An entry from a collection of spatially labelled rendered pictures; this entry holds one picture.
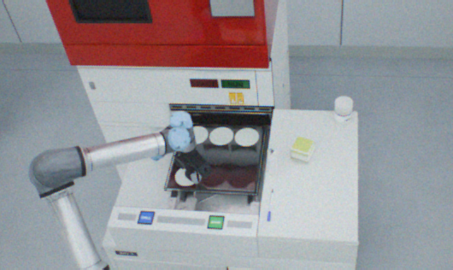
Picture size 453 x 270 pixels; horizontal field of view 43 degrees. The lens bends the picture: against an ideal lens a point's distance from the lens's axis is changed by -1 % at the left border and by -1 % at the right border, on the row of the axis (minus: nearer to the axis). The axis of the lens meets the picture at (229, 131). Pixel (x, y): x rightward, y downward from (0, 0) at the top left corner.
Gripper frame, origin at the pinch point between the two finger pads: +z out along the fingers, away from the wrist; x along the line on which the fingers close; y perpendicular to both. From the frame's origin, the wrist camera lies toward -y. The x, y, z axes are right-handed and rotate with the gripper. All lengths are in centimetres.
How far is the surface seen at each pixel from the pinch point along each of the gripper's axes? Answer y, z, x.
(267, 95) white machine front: 2.9, -12.4, -43.8
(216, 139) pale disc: 11.6, 1.6, -21.0
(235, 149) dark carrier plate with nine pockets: 1.9, 1.6, -22.4
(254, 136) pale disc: 0.8, 1.6, -32.5
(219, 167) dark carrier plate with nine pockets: 0.0, 1.7, -11.1
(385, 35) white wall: 43, 73, -199
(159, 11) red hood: 28, -58, -18
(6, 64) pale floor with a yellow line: 259, 92, -19
